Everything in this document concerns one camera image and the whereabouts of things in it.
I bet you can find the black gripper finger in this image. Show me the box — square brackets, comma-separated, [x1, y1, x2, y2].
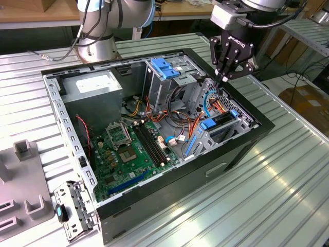
[210, 36, 231, 87]
[218, 58, 259, 87]

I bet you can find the orange red power wire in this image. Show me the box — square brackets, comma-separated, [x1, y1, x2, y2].
[189, 99, 229, 139]

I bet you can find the long blue data wire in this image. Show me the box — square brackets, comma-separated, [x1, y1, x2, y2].
[203, 89, 223, 119]

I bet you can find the hard disk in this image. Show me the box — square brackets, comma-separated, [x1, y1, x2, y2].
[184, 110, 239, 157]

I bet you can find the grey metal disk bay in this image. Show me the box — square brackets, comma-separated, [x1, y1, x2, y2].
[184, 77, 259, 160]

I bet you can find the wooden desk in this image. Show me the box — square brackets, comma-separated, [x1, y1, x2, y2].
[0, 0, 309, 30]

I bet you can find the blue plastic drive latch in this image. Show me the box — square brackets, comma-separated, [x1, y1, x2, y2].
[151, 58, 180, 80]

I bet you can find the metal slat side table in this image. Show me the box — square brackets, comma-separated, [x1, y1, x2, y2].
[257, 19, 329, 75]

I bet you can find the grey optical drive cage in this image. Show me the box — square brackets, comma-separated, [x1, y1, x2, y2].
[142, 55, 206, 114]

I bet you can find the large labelled cardboard box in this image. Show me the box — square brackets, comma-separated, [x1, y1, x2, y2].
[279, 84, 329, 141]

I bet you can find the silver round metal object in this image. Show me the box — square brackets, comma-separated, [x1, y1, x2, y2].
[312, 10, 329, 24]

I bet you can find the black RAM slot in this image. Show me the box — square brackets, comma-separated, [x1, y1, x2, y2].
[143, 122, 169, 165]
[132, 125, 158, 168]
[136, 124, 162, 167]
[139, 123, 166, 166]

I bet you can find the metal socket cover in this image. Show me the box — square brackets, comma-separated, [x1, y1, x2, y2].
[105, 122, 132, 149]

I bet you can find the black open PC case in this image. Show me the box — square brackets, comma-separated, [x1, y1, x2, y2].
[41, 47, 276, 245]

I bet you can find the CPU socket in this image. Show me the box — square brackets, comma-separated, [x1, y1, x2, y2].
[118, 146, 137, 163]

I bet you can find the grey power supply unit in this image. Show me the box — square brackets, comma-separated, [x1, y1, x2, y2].
[60, 69, 123, 132]

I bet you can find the green motherboard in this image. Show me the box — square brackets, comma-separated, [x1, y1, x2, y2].
[89, 119, 180, 203]

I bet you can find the blue expansion slot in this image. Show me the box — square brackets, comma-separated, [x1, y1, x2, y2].
[107, 169, 150, 196]

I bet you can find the black case fan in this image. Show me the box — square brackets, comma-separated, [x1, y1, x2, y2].
[74, 115, 94, 170]

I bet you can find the black latch with blue inset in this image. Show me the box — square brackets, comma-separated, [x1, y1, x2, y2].
[55, 203, 69, 223]

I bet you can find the grey parts rack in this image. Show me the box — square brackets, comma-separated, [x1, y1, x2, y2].
[0, 140, 56, 237]

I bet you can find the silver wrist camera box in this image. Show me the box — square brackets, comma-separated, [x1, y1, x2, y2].
[209, 4, 249, 30]

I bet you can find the red orange wire bundle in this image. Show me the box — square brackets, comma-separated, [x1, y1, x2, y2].
[145, 96, 170, 124]

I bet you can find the short blue data wire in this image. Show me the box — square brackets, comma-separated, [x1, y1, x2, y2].
[166, 135, 190, 147]

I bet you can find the yellow orange wire bundle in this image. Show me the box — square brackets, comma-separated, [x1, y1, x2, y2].
[128, 100, 142, 117]

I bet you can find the red black fan wire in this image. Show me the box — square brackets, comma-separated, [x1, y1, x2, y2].
[76, 115, 92, 157]

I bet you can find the black cable with metal connector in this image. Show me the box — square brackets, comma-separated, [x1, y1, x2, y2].
[28, 0, 114, 61]

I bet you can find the metal slot retainer bracket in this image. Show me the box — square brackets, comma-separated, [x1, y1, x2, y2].
[53, 180, 100, 242]

